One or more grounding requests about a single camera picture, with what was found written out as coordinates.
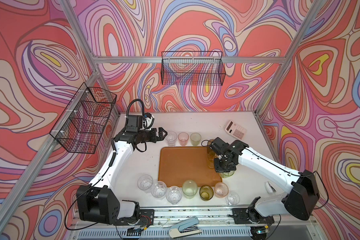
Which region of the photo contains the clear faceted glass near marker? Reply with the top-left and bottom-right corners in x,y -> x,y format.
165,131 -> 178,147

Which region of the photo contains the blue grey stapler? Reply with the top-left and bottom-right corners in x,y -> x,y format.
169,217 -> 202,239

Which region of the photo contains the bright green faceted glass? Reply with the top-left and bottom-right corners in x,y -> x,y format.
219,171 -> 235,179

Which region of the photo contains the olive glass front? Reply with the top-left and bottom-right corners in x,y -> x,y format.
199,185 -> 214,201

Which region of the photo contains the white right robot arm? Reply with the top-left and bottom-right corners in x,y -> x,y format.
208,138 -> 320,223

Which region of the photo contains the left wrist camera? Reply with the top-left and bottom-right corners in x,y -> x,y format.
126,114 -> 155,132

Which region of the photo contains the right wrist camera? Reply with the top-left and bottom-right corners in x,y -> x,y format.
211,137 -> 229,156

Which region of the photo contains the small clear glass front right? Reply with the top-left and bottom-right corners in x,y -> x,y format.
226,192 -> 240,206

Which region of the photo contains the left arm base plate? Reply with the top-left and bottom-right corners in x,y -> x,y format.
115,209 -> 155,230

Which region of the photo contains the black wire basket wall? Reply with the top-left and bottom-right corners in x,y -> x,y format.
50,83 -> 117,154
161,50 -> 226,86

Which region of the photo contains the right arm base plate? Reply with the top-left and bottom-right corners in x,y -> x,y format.
230,208 -> 275,226

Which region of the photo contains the pink textured glass front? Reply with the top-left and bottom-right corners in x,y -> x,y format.
214,182 -> 229,198

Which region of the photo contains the pale green glass front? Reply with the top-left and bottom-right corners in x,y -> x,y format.
182,180 -> 198,199

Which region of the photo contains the yellow faceted glass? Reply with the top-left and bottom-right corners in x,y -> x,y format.
207,151 -> 218,169

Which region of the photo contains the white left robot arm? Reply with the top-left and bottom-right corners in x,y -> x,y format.
77,127 -> 168,225

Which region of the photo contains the black wire basket back wall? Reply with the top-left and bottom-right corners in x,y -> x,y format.
161,50 -> 226,86

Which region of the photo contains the olive brown textured glass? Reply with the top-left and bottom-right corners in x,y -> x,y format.
207,139 -> 214,154

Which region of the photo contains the pink calculator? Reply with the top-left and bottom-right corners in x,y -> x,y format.
225,120 -> 248,141

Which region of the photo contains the orange brown plastic tray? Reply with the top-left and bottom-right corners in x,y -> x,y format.
158,147 -> 222,187

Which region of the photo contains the black wire basket left wall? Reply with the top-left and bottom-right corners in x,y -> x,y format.
50,83 -> 117,154

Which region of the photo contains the pale green textured glass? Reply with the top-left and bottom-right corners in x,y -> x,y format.
190,133 -> 202,147

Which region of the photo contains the pink ribbed glass top row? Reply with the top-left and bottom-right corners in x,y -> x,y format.
178,132 -> 189,146

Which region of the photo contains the clear glass front far left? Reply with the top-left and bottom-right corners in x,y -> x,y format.
137,174 -> 154,192

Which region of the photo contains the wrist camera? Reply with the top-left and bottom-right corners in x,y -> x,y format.
211,137 -> 229,156
126,114 -> 155,132

